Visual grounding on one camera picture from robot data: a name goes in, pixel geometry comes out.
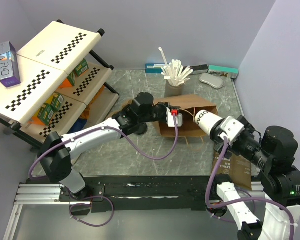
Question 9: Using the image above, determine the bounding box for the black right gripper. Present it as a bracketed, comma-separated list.
[213, 112, 272, 166]

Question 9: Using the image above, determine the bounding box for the brown paper bag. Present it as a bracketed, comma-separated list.
[122, 94, 219, 146]

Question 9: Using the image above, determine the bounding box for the white paper coffee cup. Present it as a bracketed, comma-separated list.
[194, 110, 224, 136]

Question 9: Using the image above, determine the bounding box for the black plastic cup lid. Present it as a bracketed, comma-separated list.
[134, 123, 148, 136]

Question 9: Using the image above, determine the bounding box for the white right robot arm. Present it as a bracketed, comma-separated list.
[201, 116, 300, 240]

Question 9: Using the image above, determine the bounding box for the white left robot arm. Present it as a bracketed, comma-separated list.
[37, 92, 175, 201]

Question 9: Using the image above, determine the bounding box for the brown coffee bean pouch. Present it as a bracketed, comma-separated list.
[216, 154, 252, 190]

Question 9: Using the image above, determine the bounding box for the grey straw holder cup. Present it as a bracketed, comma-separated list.
[164, 81, 185, 98]

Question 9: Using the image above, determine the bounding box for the white wrapped straws bundle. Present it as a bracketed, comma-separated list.
[158, 47, 194, 87]

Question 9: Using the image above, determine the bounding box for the teal flat box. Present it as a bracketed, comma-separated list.
[145, 63, 165, 74]

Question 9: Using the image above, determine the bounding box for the black rectangular device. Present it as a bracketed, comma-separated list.
[190, 64, 209, 75]

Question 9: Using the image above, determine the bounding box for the teal long box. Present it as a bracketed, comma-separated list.
[207, 65, 239, 79]

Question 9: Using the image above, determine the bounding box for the green box upper shelf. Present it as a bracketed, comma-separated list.
[74, 59, 89, 77]

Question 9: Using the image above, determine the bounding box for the green box shelf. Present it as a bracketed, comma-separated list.
[36, 92, 65, 126]
[74, 59, 89, 77]

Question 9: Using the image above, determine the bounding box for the orange box on shelf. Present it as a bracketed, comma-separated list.
[58, 72, 76, 89]

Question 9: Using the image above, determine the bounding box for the beige checkered shelf rack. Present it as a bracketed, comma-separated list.
[0, 20, 119, 148]

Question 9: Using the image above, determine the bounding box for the green box lower shelf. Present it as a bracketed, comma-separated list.
[36, 92, 65, 126]

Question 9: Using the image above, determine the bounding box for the purple cardboard box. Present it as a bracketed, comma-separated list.
[0, 41, 21, 88]

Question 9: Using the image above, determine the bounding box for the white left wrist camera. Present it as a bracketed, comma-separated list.
[166, 107, 183, 128]

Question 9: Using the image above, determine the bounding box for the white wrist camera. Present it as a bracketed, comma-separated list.
[219, 116, 245, 146]
[166, 107, 183, 128]

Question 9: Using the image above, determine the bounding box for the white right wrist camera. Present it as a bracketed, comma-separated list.
[219, 116, 245, 146]

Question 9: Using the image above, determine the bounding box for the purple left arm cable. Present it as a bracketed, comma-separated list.
[28, 116, 180, 228]

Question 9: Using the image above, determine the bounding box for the black mounting base rail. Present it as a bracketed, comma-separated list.
[13, 176, 280, 213]

